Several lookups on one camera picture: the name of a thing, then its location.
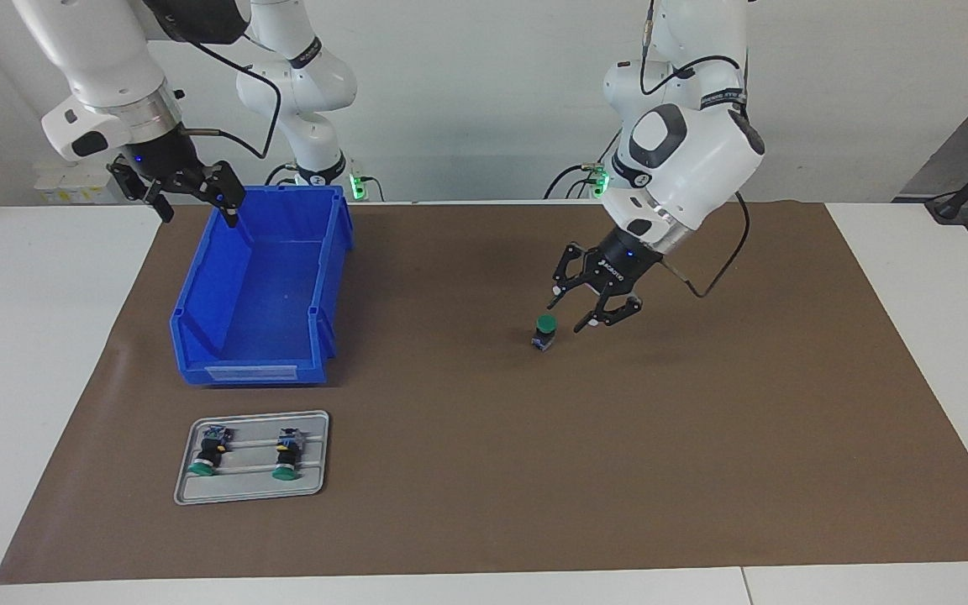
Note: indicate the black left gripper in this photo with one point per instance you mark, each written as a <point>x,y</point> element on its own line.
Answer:
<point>627,260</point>

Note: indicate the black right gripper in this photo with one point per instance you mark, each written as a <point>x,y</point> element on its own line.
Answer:
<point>160,155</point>

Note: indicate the green push button switch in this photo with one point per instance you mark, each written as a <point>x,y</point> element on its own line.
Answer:
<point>208,452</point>
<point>287,454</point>
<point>544,326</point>

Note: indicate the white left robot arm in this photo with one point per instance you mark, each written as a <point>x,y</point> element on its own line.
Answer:
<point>702,160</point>

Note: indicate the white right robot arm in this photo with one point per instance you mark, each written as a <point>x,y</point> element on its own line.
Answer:
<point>106,59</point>

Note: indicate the green lit control box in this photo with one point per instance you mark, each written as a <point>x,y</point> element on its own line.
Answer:
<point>360,185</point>
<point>597,183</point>

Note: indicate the white box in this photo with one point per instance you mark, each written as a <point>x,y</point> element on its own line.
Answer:
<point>55,181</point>

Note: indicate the blue plastic storage bin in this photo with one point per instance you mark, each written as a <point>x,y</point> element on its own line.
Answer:
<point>265,294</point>

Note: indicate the brown table mat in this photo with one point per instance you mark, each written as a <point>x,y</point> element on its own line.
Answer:
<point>618,462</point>

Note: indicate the grey metal tray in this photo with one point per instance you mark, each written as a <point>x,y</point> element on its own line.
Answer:
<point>316,454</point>

